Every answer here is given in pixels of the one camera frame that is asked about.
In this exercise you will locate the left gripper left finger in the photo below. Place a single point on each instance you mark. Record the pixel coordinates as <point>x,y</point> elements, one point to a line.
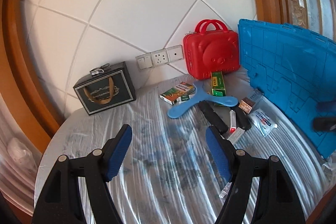
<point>60,200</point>

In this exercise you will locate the blue plastic boomerang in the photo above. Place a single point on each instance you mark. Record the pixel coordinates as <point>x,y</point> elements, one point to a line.
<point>199,96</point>

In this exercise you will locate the red white long box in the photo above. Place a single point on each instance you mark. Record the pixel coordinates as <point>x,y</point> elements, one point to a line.
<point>236,135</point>

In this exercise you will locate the small red white box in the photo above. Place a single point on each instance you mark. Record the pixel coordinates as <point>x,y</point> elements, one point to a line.
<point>233,125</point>

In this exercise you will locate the brown copper small box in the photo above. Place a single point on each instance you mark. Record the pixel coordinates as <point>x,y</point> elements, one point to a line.
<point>247,105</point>

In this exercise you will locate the black rectangular block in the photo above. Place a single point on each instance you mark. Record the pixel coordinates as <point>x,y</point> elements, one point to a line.
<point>242,119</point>

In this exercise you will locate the blue white sachet pack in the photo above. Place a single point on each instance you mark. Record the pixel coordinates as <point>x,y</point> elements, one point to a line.
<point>262,121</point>

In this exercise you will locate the red bear toy suitcase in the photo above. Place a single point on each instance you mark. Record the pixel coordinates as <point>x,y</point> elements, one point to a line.
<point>212,47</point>

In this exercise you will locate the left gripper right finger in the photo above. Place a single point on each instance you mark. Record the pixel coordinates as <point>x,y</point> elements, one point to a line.
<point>276,202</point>

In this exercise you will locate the green medicine box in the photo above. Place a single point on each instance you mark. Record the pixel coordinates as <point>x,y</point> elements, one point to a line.
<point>217,84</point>

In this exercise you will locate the black cylinder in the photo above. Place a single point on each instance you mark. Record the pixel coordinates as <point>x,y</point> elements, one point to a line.
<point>212,117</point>

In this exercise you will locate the orange green white carton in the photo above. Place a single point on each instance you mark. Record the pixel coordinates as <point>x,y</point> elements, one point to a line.
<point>182,89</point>

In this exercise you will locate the red white ointment tube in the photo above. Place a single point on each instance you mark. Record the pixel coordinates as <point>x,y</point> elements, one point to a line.
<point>225,190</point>

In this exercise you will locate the rolled patterned carpet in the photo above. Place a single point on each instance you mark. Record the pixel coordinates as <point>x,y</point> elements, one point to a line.
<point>298,13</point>

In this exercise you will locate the blue plastic storage crate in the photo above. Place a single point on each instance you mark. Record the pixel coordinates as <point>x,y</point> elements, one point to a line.
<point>295,69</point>

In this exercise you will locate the white wall socket panel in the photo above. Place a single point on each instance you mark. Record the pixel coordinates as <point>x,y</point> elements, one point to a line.
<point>160,57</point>

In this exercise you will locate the black gift box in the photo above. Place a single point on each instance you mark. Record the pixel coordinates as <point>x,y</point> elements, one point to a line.
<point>105,87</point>

